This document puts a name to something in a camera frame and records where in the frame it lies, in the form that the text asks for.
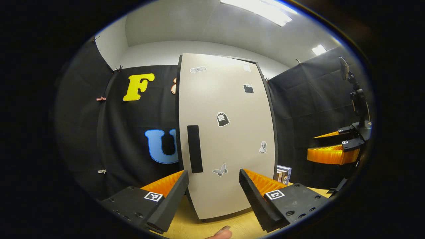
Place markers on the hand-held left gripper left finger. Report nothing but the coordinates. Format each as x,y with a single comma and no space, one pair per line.
171,204

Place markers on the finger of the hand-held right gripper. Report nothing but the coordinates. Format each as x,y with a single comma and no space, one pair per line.
347,129
328,155

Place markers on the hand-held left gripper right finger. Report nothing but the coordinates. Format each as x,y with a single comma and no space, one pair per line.
255,202

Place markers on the grey cabinet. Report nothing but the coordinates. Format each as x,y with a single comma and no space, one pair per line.
177,99

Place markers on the beige cabinet door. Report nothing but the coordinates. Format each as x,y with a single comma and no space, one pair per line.
225,99

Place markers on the brown spine book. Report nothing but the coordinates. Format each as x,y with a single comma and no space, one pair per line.
279,176

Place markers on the small ceiling light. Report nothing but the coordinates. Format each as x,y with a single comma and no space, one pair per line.
319,49

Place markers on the black backdrop cloth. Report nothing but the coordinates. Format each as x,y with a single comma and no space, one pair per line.
116,139

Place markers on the long ceiling light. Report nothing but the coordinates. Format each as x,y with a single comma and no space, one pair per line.
259,11

